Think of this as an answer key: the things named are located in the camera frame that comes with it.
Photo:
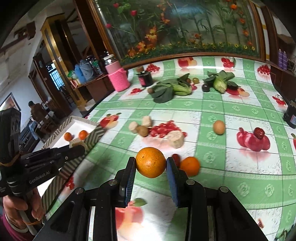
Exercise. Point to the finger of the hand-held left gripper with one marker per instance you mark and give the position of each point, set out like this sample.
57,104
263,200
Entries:
69,153

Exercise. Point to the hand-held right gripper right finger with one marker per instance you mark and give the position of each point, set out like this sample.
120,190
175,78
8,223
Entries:
172,185

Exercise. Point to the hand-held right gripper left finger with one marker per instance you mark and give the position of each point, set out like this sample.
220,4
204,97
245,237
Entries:
130,183

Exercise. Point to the white tray with chevron rim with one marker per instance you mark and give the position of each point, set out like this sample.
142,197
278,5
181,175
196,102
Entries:
76,126

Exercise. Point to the large orange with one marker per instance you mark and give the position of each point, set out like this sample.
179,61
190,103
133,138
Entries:
150,162

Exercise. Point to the brown egg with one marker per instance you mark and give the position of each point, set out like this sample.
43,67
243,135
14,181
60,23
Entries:
218,127

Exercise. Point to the person's left hand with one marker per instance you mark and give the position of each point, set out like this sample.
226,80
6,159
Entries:
12,209

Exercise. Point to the small orange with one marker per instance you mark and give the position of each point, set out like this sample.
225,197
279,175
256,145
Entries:
67,136
83,134

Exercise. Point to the red date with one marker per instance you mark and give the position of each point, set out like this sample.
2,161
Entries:
176,158
259,133

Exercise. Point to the wooden sideboard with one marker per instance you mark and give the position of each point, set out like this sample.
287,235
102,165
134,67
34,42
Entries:
94,88

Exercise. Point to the blue plastic jug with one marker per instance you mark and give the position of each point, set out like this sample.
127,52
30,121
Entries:
79,73

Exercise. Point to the fruit print green tablecloth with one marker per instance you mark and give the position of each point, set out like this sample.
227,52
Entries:
208,111

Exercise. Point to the jar in pink knitted sleeve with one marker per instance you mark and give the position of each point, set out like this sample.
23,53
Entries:
116,74

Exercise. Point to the wooden glass cabinet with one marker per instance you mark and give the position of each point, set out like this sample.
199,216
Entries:
57,58

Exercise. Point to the dark plum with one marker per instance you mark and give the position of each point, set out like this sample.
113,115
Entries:
205,88

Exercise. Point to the black jar with pink label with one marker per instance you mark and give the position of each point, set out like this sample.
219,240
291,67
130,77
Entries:
145,79

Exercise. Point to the small brown fruit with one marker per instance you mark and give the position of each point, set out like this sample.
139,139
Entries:
189,80

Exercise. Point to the small brown jar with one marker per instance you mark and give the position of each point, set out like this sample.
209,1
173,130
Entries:
140,68

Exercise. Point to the pale-stemmed bok choy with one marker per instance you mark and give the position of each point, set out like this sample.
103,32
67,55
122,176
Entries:
218,82

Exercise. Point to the dark purple eggplant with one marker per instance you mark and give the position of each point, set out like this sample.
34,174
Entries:
233,86

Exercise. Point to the black device with label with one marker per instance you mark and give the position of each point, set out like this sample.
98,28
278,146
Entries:
291,114

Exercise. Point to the purple bottle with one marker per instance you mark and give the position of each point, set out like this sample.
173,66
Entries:
285,60
280,59

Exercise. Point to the framed wall picture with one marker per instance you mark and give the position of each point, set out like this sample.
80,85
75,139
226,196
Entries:
9,103

